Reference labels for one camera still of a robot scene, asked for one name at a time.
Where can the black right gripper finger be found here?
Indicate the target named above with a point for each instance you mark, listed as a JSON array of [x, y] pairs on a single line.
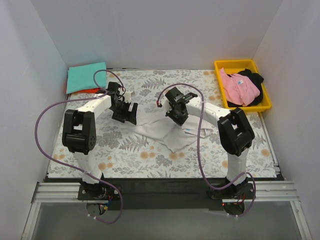
[[171, 115], [180, 120]]

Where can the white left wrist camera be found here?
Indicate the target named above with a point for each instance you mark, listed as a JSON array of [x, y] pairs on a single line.
[[127, 97]]

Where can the aluminium frame rail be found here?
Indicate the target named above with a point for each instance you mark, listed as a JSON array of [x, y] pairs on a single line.
[[275, 214]]

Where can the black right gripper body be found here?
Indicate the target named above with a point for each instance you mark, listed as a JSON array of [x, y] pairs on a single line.
[[178, 114]]

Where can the teal folded t shirt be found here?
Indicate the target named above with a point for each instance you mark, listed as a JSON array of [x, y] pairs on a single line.
[[86, 77]]

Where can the pink t shirt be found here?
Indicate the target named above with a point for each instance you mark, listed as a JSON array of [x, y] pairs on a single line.
[[239, 89]]

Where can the orange folded t shirt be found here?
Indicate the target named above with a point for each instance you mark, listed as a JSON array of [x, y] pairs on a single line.
[[86, 90]]

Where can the white t shirt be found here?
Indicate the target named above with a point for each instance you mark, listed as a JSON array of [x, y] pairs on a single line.
[[163, 130]]

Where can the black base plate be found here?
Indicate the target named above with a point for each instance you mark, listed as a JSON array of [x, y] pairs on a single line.
[[146, 193]]

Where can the black t shirt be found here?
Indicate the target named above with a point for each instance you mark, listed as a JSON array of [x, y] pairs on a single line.
[[257, 81]]

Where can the floral patterned table mat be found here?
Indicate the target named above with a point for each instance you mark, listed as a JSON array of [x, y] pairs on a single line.
[[121, 152]]

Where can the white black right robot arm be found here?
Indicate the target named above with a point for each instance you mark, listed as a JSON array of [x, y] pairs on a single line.
[[235, 132]]

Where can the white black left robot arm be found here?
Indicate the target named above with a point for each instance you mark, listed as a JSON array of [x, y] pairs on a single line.
[[79, 133]]

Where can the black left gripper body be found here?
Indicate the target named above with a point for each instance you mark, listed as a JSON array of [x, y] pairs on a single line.
[[124, 112]]

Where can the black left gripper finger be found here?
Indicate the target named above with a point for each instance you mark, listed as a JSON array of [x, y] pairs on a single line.
[[119, 117], [132, 114]]

